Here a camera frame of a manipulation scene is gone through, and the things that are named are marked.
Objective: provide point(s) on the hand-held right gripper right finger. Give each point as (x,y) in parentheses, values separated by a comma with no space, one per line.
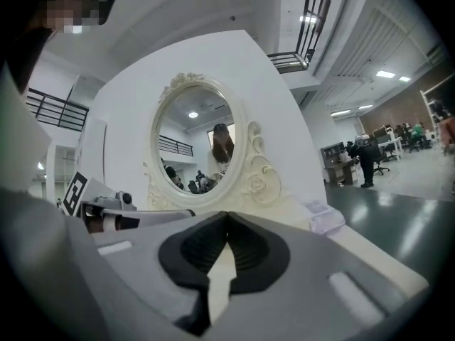
(313,279)

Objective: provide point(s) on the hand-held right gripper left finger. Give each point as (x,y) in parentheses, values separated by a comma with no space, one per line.
(135,261)

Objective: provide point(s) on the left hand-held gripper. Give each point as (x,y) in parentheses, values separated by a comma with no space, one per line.
(76,194)

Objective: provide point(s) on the cream vanity dressing table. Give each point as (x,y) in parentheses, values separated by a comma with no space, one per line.
(377,254)

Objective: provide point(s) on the clear plastic box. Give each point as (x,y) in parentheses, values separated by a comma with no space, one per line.
(325,219)

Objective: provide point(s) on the person's cream printed shirt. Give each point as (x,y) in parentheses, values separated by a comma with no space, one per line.
(21,137)

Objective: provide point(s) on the white partition panel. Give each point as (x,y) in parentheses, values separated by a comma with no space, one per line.
(124,119)

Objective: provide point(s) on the black balcony railing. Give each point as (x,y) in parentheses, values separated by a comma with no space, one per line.
(58,99)
(288,62)

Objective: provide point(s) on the brown wooden desk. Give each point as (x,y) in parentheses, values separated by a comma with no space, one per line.
(341,172)

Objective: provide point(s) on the ornate cream oval mirror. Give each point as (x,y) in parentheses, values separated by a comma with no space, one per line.
(256,183)

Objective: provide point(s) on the black office chair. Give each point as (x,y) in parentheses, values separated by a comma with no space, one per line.
(381,158)

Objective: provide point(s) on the white metal rack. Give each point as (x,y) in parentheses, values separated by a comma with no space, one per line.
(432,112)

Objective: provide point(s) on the black head-worn camera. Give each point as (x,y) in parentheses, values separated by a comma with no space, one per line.
(108,9)

